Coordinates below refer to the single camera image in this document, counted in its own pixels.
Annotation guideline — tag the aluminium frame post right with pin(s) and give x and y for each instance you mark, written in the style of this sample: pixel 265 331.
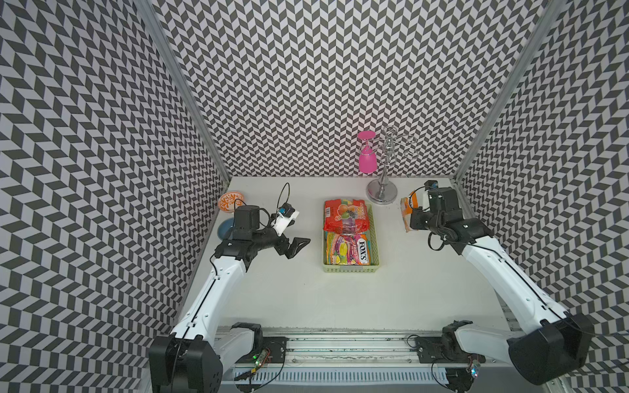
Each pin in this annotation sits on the aluminium frame post right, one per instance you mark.
pixel 550 14

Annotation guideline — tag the orange patterned small bowl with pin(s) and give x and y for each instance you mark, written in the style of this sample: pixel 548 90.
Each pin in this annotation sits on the orange patterned small bowl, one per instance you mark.
pixel 230 201

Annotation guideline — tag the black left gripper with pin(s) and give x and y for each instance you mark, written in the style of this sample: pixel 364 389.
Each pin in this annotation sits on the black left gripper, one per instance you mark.
pixel 292 248

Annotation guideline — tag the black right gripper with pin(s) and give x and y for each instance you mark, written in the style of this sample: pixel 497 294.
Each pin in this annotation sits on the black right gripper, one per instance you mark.
pixel 415 219

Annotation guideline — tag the orange Fox's candy bag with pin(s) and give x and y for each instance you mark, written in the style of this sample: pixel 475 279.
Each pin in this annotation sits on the orange Fox's candy bag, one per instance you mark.
pixel 409 204
pixel 352 249

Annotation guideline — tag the chrome glass holder stand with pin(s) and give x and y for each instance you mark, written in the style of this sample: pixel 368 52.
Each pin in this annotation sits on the chrome glass holder stand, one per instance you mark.
pixel 382 191

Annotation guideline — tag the aluminium frame post left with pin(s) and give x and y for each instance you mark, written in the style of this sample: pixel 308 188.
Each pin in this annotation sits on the aluminium frame post left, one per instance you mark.
pixel 154 29

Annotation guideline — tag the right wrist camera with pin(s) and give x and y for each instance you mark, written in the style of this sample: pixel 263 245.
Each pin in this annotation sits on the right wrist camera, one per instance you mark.
pixel 431 185

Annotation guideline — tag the blue small bowl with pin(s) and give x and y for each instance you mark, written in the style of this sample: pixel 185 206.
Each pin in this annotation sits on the blue small bowl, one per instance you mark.
pixel 225 229

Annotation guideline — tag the aluminium front rail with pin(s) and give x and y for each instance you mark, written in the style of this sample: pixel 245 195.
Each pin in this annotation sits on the aluminium front rail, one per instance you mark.
pixel 367 358

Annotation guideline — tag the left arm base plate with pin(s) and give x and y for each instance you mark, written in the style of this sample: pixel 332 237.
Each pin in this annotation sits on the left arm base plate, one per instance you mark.
pixel 271 351

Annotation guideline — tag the aluminium frame post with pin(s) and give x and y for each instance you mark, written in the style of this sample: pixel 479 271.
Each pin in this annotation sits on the aluminium frame post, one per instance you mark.
pixel 550 14
pixel 154 29

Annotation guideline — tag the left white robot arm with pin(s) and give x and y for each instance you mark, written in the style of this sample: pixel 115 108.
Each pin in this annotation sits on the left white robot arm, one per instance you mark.
pixel 191 358

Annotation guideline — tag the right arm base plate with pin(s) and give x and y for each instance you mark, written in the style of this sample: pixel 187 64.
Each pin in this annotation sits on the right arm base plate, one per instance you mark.
pixel 430 349

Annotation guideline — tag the pink plastic wine glass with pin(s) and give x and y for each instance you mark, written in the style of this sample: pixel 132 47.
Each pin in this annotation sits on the pink plastic wine glass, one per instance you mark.
pixel 368 162

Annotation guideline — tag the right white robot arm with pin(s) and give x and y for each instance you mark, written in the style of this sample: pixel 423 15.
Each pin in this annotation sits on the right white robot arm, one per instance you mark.
pixel 552 343

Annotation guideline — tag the red cocoaland candy bag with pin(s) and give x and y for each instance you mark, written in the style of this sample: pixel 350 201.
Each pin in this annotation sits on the red cocoaland candy bag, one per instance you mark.
pixel 346 216

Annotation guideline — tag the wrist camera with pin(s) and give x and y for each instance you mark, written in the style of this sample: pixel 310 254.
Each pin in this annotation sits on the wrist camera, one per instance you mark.
pixel 284 217
pixel 431 185

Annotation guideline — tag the green perforated plastic basket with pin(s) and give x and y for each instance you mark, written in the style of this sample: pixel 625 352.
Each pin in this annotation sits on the green perforated plastic basket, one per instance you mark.
pixel 375 262

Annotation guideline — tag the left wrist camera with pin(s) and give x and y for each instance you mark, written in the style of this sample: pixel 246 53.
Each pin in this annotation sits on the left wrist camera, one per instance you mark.
pixel 284 217

